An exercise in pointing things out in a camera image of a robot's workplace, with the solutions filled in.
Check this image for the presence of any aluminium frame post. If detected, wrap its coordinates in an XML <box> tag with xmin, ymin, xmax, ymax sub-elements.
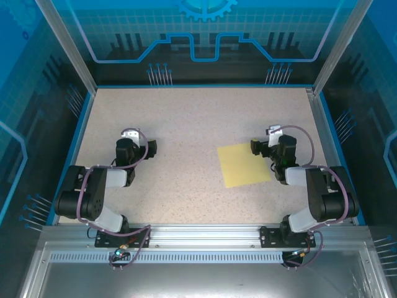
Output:
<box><xmin>312</xmin><ymin>0</ymin><xmax>373</xmax><ymax>94</ymax></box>
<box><xmin>33</xmin><ymin>0</ymin><xmax>97</xmax><ymax>94</ymax></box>

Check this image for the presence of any yellow cloth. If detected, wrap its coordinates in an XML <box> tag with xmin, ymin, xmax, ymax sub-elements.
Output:
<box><xmin>216</xmin><ymin>142</ymin><xmax>273</xmax><ymax>189</ymax></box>

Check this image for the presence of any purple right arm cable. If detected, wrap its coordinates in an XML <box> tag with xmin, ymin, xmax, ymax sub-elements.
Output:
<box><xmin>269</xmin><ymin>125</ymin><xmax>351</xmax><ymax>271</ymax></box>

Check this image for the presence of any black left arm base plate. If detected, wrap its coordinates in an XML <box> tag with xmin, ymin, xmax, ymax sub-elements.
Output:
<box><xmin>94</xmin><ymin>227</ymin><xmax>151</xmax><ymax>248</ymax></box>

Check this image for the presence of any cable plug with green light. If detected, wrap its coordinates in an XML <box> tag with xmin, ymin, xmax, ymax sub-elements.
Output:
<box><xmin>290</xmin><ymin>246</ymin><xmax>311</xmax><ymax>259</ymax></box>
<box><xmin>114</xmin><ymin>244</ymin><xmax>130</xmax><ymax>259</ymax></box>

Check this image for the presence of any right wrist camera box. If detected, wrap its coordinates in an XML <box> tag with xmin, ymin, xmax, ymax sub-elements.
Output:
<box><xmin>267</xmin><ymin>125</ymin><xmax>283</xmax><ymax>148</ymax></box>

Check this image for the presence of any grey metal tray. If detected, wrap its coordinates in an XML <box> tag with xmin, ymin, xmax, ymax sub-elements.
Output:
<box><xmin>18</xmin><ymin>242</ymin><xmax>388</xmax><ymax>298</ymax></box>

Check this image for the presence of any aluminium mounting rail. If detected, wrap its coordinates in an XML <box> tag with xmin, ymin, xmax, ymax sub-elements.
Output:
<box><xmin>40</xmin><ymin>225</ymin><xmax>370</xmax><ymax>249</ymax></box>

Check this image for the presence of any slotted grey cable duct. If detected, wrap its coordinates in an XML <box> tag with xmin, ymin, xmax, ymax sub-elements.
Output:
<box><xmin>49</xmin><ymin>251</ymin><xmax>285</xmax><ymax>264</ymax></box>

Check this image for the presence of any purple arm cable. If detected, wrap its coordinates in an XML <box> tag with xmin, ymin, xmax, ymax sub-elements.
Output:
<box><xmin>269</xmin><ymin>125</ymin><xmax>351</xmax><ymax>271</ymax></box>
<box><xmin>76</xmin><ymin>127</ymin><xmax>153</xmax><ymax>271</ymax></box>

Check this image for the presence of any aluminium side rail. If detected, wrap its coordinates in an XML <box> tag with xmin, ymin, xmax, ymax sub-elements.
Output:
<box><xmin>305</xmin><ymin>88</ymin><xmax>357</xmax><ymax>225</ymax></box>

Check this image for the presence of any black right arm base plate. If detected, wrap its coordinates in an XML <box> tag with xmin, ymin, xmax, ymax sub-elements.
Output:
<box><xmin>259</xmin><ymin>226</ymin><xmax>316</xmax><ymax>248</ymax></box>

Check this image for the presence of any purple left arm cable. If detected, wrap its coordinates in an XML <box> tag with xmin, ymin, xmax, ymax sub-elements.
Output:
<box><xmin>76</xmin><ymin>127</ymin><xmax>153</xmax><ymax>271</ymax></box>

